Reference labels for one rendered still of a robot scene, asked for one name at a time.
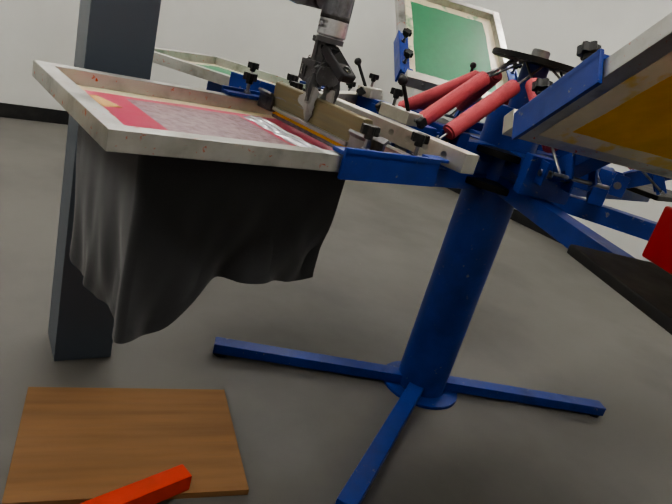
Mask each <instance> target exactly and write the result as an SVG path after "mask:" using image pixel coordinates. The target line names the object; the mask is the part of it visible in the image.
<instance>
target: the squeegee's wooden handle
mask: <svg viewBox="0 0 672 504"><path fill-rule="evenodd" d="M304 93H305V92H304V91H302V90H300V89H297V88H295V87H293V86H290V85H288V84H286V83H283V82H277V83H276V85H275V90H274V94H273V95H274V97H275V99H274V103H273V106H275V107H278V108H280V109H282V110H284V111H286V112H288V113H290V114H292V115H294V116H296V117H298V118H300V119H303V120H304V113H303V110H304V109H303V107H302V106H301V105H300V104H299V103H298V97H299V95H301V94H304ZM308 122H309V123H311V124H313V125H315V126H317V127H319V128H321V129H323V130H325V131H327V132H329V133H331V134H333V135H335V136H337V137H339V138H341V139H343V140H345V141H347V142H348V140H349V137H350V134H349V132H348V130H349V129H352V130H355V131H357V132H359V133H361V132H360V129H361V125H362V123H367V124H372V125H373V121H372V120H370V119H368V118H366V117H363V116H361V115H359V114H356V113H354V112H352V111H349V110H347V109H345V108H342V107H340V106H337V105H335V104H333V103H330V102H328V101H326V100H323V99H321V98H319V97H318V98H317V99H316V101H315V104H314V109H313V111H312V117H311V118H310V119H309V121H308ZM361 134H362V133H361Z"/></svg>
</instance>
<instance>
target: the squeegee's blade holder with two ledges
mask: <svg viewBox="0 0 672 504"><path fill-rule="evenodd" d="M272 110H273V111H275V112H277V113H279V114H281V115H283V116H285V117H287V118H289V119H291V120H293V121H295V122H297V123H299V124H301V125H303V126H305V127H307V128H309V129H311V130H313V131H315V132H317V133H319V134H321V135H323V136H325V137H327V138H329V139H331V140H333V141H335V142H337V143H339V144H341V145H343V146H347V144H348V142H347V141H345V140H343V139H341V138H339V137H337V136H335V135H333V134H331V133H329V132H327V131H325V130H323V129H321V128H319V127H317V126H315V125H313V124H311V123H309V122H305V120H303V119H300V118H298V117H296V116H294V115H292V114H290V113H288V112H286V111H284V110H282V109H280V108H278V107H275V106H273V107H272Z"/></svg>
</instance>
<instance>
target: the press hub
mask: <svg viewBox="0 0 672 504"><path fill-rule="evenodd" d="M492 54H494V55H497V56H500V57H503V58H506V59H509V60H510V59H513V60H514V61H515V60H519V63H520V62H522V67H521V70H520V73H519V76H518V78H517V82H519V81H521V80H522V79H524V78H525V77H527V76H528V75H529V73H528V70H527V67H526V63H525V62H528V64H529V67H530V71H531V73H532V72H534V71H535V70H537V69H538V68H539V67H541V66H544V68H542V69H541V70H539V71H538V72H537V73H535V74H534V75H532V77H533V78H542V79H544V78H547V75H548V73H549V71H551V70H552V69H554V70H555V72H556V73H559V72H562V74H564V75H565V74H567V73H568V72H569V71H571V70H572V69H573V68H575V67H572V66H569V65H566V64H563V63H560V62H556V61H553V60H549V57H550V52H548V51H545V50H541V49H537V48H534V49H533V50H532V53H531V55H530V54H526V53H522V52H518V51H514V50H509V49H505V48H499V47H494V48H493V50H492ZM529 79H530V77H529V78H528V79H527V80H525V81H524V82H522V83H521V84H519V85H520V92H519V93H518V94H517V95H515V96H514V97H513V98H511V99H510V101H509V103H508V105H505V104H503V105H501V106H500V107H498V108H497V109H496V110H494V111H493V112H491V113H490V114H488V115H487V117H486V120H485V123H484V126H483V129H482V132H481V135H478V134H474V133H469V132H466V133H469V134H472V135H475V136H478V137H479V139H476V138H472V137H470V138H469V139H475V140H480V141H485V142H488V143H490V144H493V145H496V146H497V147H493V146H486V145H480V144H479V145H478V146H477V149H476V150H477V151H479V152H481V153H484V154H487V155H490V156H493V159H492V162H491V163H488V162H481V161H478V162H477V165H476V168H475V169H476V170H478V171H480V172H482V173H485V174H487V176H486V178H481V177H471V176H467V177H466V180H465V182H466V183H468V184H471V185H473V186H476V187H479V188H481V189H482V190H469V189H461V192H460V195H459V197H458V200H457V203H456V206H455V209H454V212H453V215H452V218H451V220H450V223H449V226H448V229H447V232H446V235H445V238H444V240H443V243H442V246H441V249H440V252H439V255H438V258H437V260H436V263H435V266H434V269H433V272H432V275H431V278H430V280H429V283H428V286H427V289H426V292H425V295H424V298H423V300H422V303H421V306H420V309H419V312H418V315H417V318H416V321H415V323H414V326H413V329H412V332H411V335H410V338H409V341H408V343H407V346H406V349H405V352H404V355H403V358H402V361H395V362H391V363H389V364H387V365H389V366H395V367H399V370H400V372H401V374H402V378H401V381H400V383H395V382H389V381H384V383H385V385H386V386H387V387H388V389H389V390H390V391H391V392H392V393H394V394H395V395H396V396H398V397H399V398H400V397H401V395H402V393H403V392H404V390H405V389H406V387H407V385H408V384H409V382H411V383H413V384H415V385H417V386H419V387H422V388H424V389H423V392H422V394H421V397H420V398H419V400H418V402H417V404H416V406H418V407H421V408H425V409H431V410H442V409H447V408H449V407H451V406H453V405H454V404H455V402H456V399H457V392H451V391H445V390H444V388H445V386H446V383H447V380H448V378H449V375H450V373H451V370H452V368H453V365H454V362H455V360H456V357H457V355H458V352H459V349H460V347H461V344H462V342H463V339H464V337H465V334H466V331H467V329H468V326H469V324H470V321H471V319H472V316H473V313H474V311H475V308H476V306H477V303H478V300H479V298H480V295H481V293H482V290H483V288H484V285H485V282H486V280H487V277H488V275H489V272H490V269H491V267H492V264H493V262H494V259H495V257H496V254H497V251H498V249H499V246H500V244H501V241H502V239H503V236H504V233H505V231H506V228H507V226H508V223H509V220H510V218H511V215H512V213H513V210H514V207H513V206H511V205H510V204H509V203H508V202H506V201H505V200H504V199H502V198H501V197H500V196H498V195H497V194H500V195H503V196H507V195H508V193H509V190H508V189H507V188H505V187H504V186H503V185H501V184H500V183H498V180H499V178H500V176H502V177H505V178H509V179H514V180H516V179H517V175H516V174H514V173H513V172H511V171H509V170H508V169H506V168H505V167H504V164H505V161H509V162H512V163H516V164H520V161H521V157H519V156H517V155H515V154H514V153H512V152H510V150H512V151H515V152H519V153H523V154H526V153H527V152H529V153H533V154H535V153H536V151H537V148H538V146H539V144H536V143H532V142H529V141H525V140H521V139H517V140H515V141H514V140H512V137H510V136H506V135H502V130H503V121H504V116H505V115H506V114H508V113H509V112H510V111H512V110H513V109H520V108H521V107H522V106H524V105H525V104H526V103H528V102H529V99H528V96H527V92H526V89H525V84H526V82H527V81H528V80H529ZM496 193H497V194H496Z"/></svg>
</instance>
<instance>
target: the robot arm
mask: <svg viewBox="0 0 672 504"><path fill-rule="evenodd" d="M289 1H291V2H293V3H295V4H299V5H305V6H309V7H313V8H317V9H321V14H320V19H319V24H318V28H317V33H319V34H318V35H313V38H312V40H313V41H315V44H314V48H313V52H312V56H311V57H309V56H310V55H309V56H308V58H305V57H302V61H301V66H300V70H299V75H298V77H299V78H300V79H302V80H303V81H305V82H306V85H305V90H306V92H305V93H304V94H301V95H299V97H298V103H299V104H300V105H301V106H302V107H303V109H304V110H303V113H304V120H305V122H308V121H309V119H310V118H311V117H312V111H313V109H314V104H315V101H316V99H317V98H318V96H319V91H318V89H317V88H316V87H319V88H321V86H322V85H323V86H325V88H324V89H323V93H322V96H321V97H319V98H321V99H323V100H326V101H328V102H330V103H333V104H335V102H336V100H337V98H338V95H339V92H340V82H344V83H348V84H352V83H353V81H354V80H355V79H356V76H355V74H354V72H353V71H352V69H351V67H350V66H349V64H348V62H347V61H346V59H345V57H344V56H343V54H342V52H341V50H340V49H339V47H337V46H340V47H343V44H344V42H343V40H346V36H347V32H348V28H349V23H350V19H351V15H352V11H353V7H354V3H355V0H289ZM336 45H337V46H336ZM302 65H303V66H302ZM301 69H302V70H301Z"/></svg>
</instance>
